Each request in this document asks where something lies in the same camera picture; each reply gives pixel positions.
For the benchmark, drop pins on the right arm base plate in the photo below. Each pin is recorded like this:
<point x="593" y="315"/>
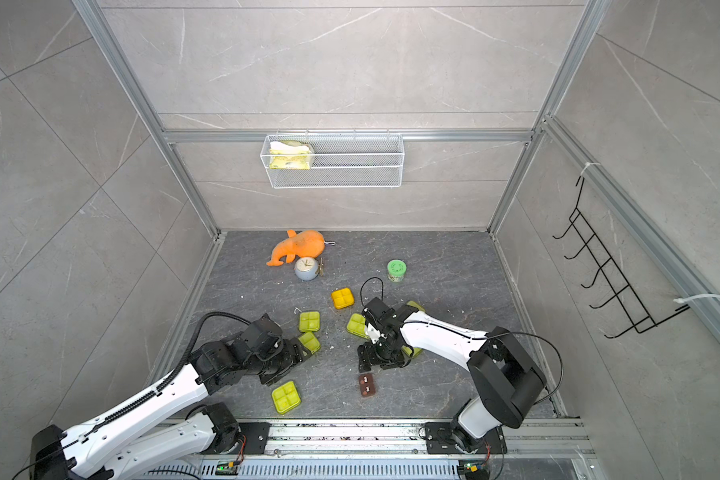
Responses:
<point x="449" y="438"/>

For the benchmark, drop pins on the white wire wall basket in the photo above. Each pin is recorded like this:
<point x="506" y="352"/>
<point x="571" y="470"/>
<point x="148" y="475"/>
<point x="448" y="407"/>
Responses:
<point x="342" y="160"/>

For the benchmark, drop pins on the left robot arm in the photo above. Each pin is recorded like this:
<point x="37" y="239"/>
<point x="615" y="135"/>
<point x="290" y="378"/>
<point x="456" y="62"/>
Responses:
<point x="169" y="419"/>

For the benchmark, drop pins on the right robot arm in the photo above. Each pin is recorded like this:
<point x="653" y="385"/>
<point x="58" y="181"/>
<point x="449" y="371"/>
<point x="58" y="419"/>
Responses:
<point x="507" y="380"/>

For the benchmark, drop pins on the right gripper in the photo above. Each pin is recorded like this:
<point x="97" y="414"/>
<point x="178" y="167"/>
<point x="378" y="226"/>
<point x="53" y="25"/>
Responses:
<point x="367" y="357"/>

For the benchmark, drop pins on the black wall hook rack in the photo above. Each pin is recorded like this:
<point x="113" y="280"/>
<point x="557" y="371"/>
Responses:
<point x="609" y="273"/>

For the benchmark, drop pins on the green lid six-cell pillbox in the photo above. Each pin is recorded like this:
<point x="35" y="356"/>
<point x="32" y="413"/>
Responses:
<point x="356" y="326"/>

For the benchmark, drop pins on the small green pillbox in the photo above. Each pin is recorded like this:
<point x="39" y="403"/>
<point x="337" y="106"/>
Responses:
<point x="415" y="305"/>

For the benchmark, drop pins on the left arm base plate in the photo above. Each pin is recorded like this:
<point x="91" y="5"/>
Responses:
<point x="256" y="437"/>

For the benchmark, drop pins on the metal base rail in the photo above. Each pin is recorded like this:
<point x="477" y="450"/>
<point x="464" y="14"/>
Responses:
<point x="392" y="449"/>

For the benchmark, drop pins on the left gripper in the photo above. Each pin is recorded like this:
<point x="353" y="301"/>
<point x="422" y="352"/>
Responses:
<point x="291" y="359"/>

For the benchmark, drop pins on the green lidded jar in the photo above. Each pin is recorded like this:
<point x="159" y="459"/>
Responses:
<point x="396" y="270"/>

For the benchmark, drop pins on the amber lid small pillbox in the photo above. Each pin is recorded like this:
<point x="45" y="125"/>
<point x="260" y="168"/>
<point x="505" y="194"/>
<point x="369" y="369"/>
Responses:
<point x="342" y="298"/>

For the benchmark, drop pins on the dark red small pillbox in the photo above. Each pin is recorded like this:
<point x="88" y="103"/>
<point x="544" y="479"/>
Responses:
<point x="367" y="385"/>

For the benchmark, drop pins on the orange whale toy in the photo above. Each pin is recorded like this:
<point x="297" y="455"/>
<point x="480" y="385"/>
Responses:
<point x="308" y="243"/>

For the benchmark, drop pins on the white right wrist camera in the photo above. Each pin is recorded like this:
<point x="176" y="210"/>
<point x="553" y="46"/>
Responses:
<point x="372" y="333"/>

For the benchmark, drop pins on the green four-cell pillbox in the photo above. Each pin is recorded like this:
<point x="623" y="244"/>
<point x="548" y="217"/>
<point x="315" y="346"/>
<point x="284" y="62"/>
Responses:
<point x="309" y="321"/>

